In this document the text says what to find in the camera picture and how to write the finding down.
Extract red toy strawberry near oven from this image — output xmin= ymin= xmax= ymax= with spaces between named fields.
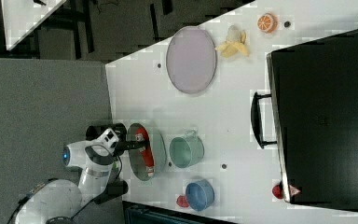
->
xmin=271 ymin=184 xmax=283 ymax=200

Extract peeled toy banana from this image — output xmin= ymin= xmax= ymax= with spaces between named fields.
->
xmin=215 ymin=25 xmax=250 ymax=58

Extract green oval strainer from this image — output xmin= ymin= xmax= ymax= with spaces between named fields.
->
xmin=127 ymin=123 xmax=167 ymax=181

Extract toy orange half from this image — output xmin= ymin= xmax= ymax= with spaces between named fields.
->
xmin=257 ymin=13 xmax=278 ymax=34

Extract black toaster oven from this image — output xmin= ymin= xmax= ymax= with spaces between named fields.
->
xmin=266 ymin=29 xmax=358 ymax=212

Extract black utensil cup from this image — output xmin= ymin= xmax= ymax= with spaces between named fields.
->
xmin=86 ymin=123 xmax=127 ymax=141

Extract red ketchup bottle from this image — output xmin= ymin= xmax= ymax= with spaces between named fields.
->
xmin=135 ymin=127 xmax=155 ymax=177

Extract blue bowl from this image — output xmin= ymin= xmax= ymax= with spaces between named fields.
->
xmin=186 ymin=179 xmax=214 ymax=212

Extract black cylinder cup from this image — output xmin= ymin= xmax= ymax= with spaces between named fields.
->
xmin=93 ymin=180 xmax=129 ymax=204

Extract green mug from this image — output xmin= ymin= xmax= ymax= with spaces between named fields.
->
xmin=169 ymin=130 xmax=205 ymax=168

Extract grey round plate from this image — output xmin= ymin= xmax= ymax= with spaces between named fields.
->
xmin=166 ymin=26 xmax=216 ymax=94

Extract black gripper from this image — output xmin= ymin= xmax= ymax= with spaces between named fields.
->
xmin=114 ymin=142 xmax=148 ymax=156

